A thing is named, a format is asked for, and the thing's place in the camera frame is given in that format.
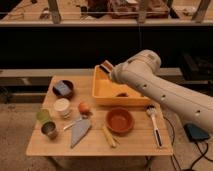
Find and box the yellow handled tool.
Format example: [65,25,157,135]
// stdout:
[102,125,116,148]

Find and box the wooden table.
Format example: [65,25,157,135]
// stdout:
[26,76,173,157]

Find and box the green cup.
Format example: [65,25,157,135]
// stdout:
[36,109,51,124]

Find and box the dark bowl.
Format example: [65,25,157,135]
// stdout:
[52,80,74,99]

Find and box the white dish brush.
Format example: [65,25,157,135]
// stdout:
[146,105,163,148]

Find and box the metal cup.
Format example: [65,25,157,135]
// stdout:
[41,121,58,139]

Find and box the black box on shelf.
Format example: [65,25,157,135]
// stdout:
[179,53,213,80]

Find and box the orange ball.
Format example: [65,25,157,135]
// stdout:
[78,102,90,115]

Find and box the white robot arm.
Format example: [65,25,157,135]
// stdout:
[110,50,213,134]

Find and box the striped whiteboard eraser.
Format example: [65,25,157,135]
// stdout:
[99,60,114,74]

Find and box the blue foot pedal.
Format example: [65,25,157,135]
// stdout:
[184,123,210,142]

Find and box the orange ceramic bowl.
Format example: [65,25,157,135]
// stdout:
[105,107,135,135]

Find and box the grey metal trowel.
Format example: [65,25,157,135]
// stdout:
[63,116,92,148]

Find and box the yellow plastic tray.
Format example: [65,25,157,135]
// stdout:
[92,65,151,106]

